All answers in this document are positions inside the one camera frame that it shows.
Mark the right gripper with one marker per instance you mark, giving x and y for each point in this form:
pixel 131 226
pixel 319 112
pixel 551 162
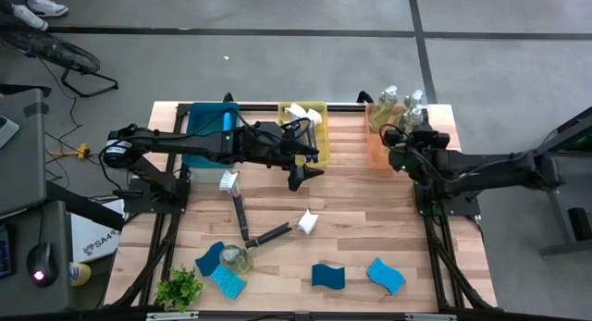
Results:
pixel 416 161

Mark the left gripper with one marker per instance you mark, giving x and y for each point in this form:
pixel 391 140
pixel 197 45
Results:
pixel 268 145

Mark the blue plastic bin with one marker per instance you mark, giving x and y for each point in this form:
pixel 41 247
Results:
pixel 203 117

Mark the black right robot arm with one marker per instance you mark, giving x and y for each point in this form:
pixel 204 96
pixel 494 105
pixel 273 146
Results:
pixel 499 170

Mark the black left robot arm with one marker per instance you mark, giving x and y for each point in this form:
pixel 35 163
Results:
pixel 185 143

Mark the yellow plastic bin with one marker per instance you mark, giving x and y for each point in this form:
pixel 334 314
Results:
pixel 325 140

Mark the orange plastic bin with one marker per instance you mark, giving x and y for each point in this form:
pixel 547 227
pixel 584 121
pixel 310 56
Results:
pixel 375 154

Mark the black clamp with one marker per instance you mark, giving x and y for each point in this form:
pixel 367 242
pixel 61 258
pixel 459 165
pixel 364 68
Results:
pixel 228 98
pixel 365 97

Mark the black metal cart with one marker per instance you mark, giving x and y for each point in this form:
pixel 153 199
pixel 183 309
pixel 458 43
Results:
pixel 575 119

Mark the small green potted plant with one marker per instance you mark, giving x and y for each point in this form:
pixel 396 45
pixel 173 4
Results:
pixel 179 288

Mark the black box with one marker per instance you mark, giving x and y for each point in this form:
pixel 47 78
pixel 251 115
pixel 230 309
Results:
pixel 582 224

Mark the black desk beam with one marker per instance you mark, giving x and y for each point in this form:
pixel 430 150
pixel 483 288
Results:
pixel 92 214

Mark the yellow power plug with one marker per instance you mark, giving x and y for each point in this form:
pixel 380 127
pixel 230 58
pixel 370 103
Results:
pixel 82 151

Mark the white cardboard box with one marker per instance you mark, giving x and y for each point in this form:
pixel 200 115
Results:
pixel 92 238

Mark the yellow bottle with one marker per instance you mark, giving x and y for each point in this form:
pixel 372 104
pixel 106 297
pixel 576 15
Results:
pixel 81 274

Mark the black tape strip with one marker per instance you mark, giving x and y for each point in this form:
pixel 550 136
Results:
pixel 36 109

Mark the black floor fan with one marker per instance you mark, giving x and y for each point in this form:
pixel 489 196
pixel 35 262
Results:
pixel 51 50

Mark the black computer mouse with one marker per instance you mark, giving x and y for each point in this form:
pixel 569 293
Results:
pixel 41 258

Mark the grey desk top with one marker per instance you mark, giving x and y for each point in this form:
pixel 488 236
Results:
pixel 23 173

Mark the grey tablet device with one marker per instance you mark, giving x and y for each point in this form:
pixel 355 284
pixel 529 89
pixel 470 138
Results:
pixel 7 131

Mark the person's white shoe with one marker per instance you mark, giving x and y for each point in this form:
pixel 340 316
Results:
pixel 46 5
pixel 28 17

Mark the black keyboard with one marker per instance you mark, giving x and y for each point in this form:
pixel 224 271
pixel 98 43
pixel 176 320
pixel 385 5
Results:
pixel 4 256

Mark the dark grey desk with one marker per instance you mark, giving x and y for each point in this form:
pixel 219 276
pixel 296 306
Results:
pixel 18 293

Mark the black aluminium table frame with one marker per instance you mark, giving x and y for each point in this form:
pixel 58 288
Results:
pixel 259 107

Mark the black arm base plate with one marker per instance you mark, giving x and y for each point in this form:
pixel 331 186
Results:
pixel 157 204
pixel 462 208

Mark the silver bracket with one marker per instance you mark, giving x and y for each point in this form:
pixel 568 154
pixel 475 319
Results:
pixel 185 315
pixel 430 317

